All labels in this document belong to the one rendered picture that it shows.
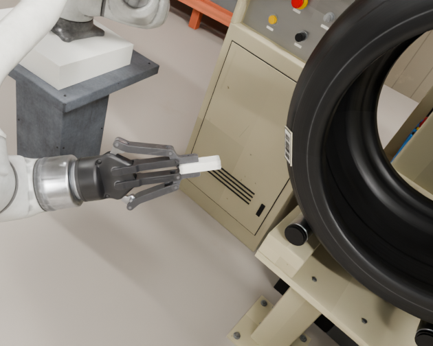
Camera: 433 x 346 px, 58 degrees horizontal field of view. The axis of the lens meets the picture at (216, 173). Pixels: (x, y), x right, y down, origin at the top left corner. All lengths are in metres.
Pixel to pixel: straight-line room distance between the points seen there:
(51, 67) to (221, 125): 0.74
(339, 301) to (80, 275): 1.08
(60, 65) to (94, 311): 0.88
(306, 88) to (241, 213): 1.27
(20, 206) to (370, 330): 0.67
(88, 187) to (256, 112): 1.05
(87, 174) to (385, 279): 0.51
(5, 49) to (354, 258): 0.62
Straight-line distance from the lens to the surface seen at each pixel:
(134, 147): 0.64
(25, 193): 0.66
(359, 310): 0.87
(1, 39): 0.65
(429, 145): 1.00
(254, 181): 1.71
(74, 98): 1.35
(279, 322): 1.52
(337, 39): 0.60
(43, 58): 1.37
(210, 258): 1.82
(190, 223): 1.91
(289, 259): 0.80
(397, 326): 0.91
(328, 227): 0.68
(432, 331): 0.79
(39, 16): 0.73
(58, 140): 1.65
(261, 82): 1.55
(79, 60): 1.38
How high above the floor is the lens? 1.40
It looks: 39 degrees down
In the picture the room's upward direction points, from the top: 24 degrees clockwise
